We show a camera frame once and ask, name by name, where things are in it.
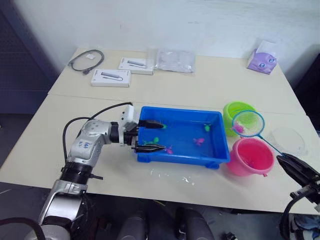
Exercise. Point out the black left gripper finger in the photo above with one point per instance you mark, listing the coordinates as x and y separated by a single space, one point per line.
152 124
150 148

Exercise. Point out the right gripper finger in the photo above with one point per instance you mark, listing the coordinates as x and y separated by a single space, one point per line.
303 167
292 171

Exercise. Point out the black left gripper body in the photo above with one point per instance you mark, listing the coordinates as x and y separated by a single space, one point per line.
130 137

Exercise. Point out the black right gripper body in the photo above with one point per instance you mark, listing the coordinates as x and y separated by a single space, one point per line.
310 190

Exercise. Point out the clear plastic cup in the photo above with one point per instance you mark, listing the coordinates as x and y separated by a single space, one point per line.
287 140

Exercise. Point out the green toy fish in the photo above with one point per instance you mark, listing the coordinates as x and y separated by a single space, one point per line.
164 126
155 139
207 128

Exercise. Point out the blue fishing net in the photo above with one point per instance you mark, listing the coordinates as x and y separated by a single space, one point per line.
250 118

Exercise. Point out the pink toy fish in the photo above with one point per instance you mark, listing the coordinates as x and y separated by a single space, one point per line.
238 128
198 141
169 150

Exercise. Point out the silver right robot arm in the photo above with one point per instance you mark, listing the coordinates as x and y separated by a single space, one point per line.
307 227

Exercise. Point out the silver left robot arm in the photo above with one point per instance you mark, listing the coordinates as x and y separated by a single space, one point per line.
90 140

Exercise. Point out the blue plastic tub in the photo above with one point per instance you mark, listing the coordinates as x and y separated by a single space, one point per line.
175 160

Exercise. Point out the pink plastic bucket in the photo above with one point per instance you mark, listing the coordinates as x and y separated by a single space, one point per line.
240 170

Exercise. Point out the green plastic bucket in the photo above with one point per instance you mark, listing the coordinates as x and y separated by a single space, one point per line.
228 120

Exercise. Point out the white product box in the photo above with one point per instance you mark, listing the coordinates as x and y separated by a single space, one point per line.
111 79
135 66

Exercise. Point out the clear plastic bag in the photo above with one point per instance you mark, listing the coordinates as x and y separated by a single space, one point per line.
175 61

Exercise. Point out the black bulky object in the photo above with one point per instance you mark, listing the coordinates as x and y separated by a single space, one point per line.
310 87

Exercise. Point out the dark rounded shape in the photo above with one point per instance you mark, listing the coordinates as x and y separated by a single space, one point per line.
133 227
193 225

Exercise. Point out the small white packet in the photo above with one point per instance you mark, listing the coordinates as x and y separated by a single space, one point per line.
90 56

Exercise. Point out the purple tissue pack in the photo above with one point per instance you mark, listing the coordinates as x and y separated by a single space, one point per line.
261 63

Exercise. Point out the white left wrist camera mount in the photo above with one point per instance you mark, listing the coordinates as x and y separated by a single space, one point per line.
128 116

